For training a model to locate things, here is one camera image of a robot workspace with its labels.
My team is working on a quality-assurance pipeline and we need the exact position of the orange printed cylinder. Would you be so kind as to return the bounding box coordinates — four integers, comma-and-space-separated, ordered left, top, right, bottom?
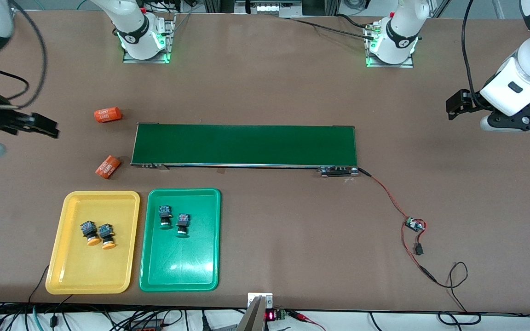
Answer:
94, 107, 122, 123
95, 155, 122, 180

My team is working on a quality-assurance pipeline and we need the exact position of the yellow mushroom push button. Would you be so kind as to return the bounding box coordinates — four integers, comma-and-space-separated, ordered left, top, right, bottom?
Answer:
98, 224, 116, 250
81, 221, 100, 246

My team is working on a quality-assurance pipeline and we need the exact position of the green mushroom push button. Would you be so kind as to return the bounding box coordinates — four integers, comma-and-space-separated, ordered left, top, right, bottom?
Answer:
158, 205, 173, 229
176, 214, 191, 238

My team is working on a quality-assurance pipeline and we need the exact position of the small green circuit board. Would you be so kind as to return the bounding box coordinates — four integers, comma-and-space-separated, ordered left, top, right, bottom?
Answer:
404, 217, 427, 233

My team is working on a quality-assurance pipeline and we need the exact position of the yellow plastic tray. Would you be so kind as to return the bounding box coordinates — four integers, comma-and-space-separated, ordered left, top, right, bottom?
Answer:
45, 190, 141, 295

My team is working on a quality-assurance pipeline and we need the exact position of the green plastic tray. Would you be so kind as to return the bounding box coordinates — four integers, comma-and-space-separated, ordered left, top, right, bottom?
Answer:
139, 188, 222, 292

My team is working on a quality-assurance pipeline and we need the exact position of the green conveyor belt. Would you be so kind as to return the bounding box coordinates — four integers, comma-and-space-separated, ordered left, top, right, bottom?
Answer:
130, 123, 359, 178

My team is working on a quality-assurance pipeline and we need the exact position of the grey metal control box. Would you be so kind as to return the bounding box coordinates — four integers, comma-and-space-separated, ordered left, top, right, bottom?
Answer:
234, 0, 303, 19

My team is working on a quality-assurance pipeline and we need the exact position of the red power strip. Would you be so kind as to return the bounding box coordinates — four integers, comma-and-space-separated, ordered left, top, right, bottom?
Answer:
128, 321, 165, 331

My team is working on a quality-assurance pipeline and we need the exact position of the red clip lead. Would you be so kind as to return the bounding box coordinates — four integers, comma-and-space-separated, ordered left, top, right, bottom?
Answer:
287, 310, 326, 331

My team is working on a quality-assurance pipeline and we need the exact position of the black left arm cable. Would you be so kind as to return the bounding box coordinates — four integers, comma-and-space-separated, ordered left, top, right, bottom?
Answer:
461, 0, 484, 108

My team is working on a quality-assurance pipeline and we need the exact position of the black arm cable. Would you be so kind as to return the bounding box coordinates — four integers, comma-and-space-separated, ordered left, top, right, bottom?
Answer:
461, 0, 484, 108
0, 0, 48, 108

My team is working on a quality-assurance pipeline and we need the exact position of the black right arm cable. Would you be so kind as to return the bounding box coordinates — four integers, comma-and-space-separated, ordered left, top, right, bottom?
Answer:
0, 0, 48, 108

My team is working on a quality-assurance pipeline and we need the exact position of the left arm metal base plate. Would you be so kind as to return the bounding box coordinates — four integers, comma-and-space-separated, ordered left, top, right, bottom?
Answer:
365, 45, 415, 69

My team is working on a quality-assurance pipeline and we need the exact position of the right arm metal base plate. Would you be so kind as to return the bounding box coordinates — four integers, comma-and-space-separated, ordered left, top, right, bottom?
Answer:
122, 13, 177, 64

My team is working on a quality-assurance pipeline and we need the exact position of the red black power cable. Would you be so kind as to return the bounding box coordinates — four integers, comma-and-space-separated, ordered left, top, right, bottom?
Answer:
358, 167, 482, 325

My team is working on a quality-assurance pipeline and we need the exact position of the thin black cable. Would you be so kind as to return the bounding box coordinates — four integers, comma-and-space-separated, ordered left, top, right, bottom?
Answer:
28, 265, 50, 305

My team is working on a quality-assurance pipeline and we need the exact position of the black base cable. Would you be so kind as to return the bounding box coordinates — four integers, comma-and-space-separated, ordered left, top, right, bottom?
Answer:
288, 14, 381, 43

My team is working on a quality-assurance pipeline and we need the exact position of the black frame post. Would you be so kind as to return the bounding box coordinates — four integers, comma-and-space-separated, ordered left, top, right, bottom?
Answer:
203, 0, 236, 13

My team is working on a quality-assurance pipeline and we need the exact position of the grey metal camera stand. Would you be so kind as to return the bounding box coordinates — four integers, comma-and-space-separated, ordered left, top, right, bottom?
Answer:
236, 292, 274, 331

